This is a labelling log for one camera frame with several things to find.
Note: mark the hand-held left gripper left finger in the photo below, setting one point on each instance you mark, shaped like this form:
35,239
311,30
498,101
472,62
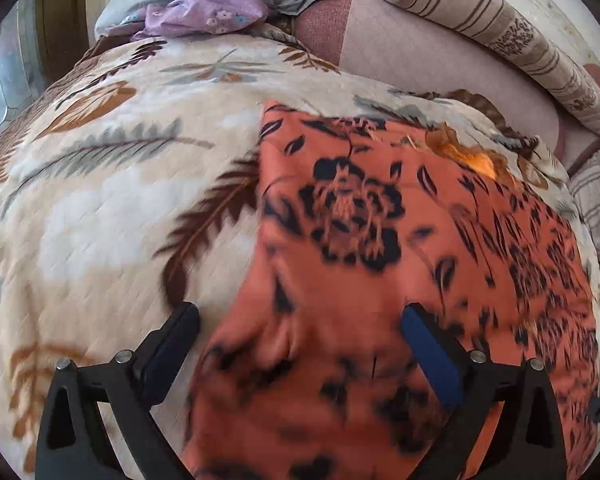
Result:
171,355

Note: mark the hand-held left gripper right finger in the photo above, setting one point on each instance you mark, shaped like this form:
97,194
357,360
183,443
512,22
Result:
432,355

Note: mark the orange black floral garment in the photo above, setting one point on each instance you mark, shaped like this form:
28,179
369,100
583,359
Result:
340,260

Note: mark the cream leaf print blanket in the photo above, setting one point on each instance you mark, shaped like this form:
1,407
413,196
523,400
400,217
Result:
105,210

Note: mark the pink mattress cover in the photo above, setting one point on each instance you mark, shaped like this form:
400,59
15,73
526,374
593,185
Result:
420,50

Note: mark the striped beige bolster pillow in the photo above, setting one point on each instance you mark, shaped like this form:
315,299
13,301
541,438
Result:
510,25

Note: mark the purple floral cloth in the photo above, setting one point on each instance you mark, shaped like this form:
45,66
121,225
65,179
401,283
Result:
200,15

